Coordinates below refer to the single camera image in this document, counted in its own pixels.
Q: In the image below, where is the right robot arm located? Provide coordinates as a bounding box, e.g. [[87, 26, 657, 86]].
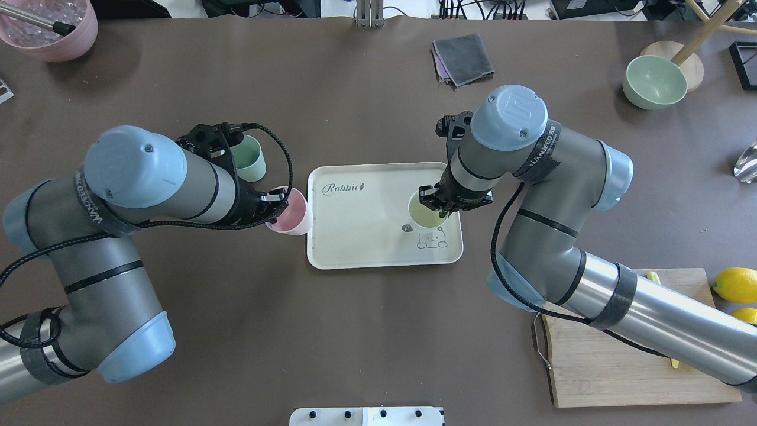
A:
[[420, 85, 755, 394]]

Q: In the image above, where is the green bowl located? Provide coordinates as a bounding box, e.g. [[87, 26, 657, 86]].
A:
[[622, 56, 688, 111]]

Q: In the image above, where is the whole yellow lemon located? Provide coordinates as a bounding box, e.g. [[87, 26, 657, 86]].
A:
[[712, 267, 756, 304], [730, 308, 757, 326]]

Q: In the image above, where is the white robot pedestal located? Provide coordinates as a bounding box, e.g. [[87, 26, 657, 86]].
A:
[[289, 405, 445, 425]]

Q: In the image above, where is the wooden cutting board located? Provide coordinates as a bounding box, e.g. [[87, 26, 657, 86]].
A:
[[531, 267, 743, 409]]

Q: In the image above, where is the purple cloth under grey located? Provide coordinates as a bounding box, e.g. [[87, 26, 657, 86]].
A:
[[432, 47, 452, 85]]

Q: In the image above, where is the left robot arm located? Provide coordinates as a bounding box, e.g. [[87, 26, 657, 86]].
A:
[[2, 123, 293, 404]]

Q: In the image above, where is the metal tube in bowl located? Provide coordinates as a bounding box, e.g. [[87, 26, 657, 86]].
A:
[[1, 2, 77, 36]]

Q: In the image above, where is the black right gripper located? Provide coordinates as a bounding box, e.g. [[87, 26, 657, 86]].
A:
[[419, 111, 494, 222]]

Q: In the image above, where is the clear glass on stand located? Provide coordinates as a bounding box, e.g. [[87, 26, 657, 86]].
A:
[[733, 141, 756, 184]]

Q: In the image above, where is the wooden cup tree stand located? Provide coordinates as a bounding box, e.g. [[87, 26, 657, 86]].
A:
[[640, 1, 755, 93]]

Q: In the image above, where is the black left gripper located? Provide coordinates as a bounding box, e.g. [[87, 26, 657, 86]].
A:
[[176, 123, 290, 226]]

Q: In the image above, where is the pink cup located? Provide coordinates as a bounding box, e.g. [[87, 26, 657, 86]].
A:
[[266, 187, 314, 235]]

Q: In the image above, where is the grey folded cloth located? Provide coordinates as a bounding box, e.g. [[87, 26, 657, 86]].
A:
[[432, 33, 495, 88]]

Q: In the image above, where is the aluminium frame post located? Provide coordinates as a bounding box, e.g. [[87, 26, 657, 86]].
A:
[[355, 0, 385, 28]]

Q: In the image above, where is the green cup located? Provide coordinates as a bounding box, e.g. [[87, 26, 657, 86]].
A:
[[231, 135, 267, 183]]

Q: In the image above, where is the pink bowl with ice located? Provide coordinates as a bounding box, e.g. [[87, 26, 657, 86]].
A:
[[1, 1, 98, 62]]

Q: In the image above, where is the cream yellow cup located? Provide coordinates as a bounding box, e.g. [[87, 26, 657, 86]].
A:
[[407, 191, 447, 228]]

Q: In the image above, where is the cream rabbit tray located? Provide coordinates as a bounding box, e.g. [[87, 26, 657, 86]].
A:
[[306, 162, 464, 270]]

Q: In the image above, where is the yellow plastic knife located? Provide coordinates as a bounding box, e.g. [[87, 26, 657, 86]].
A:
[[646, 270, 681, 369]]

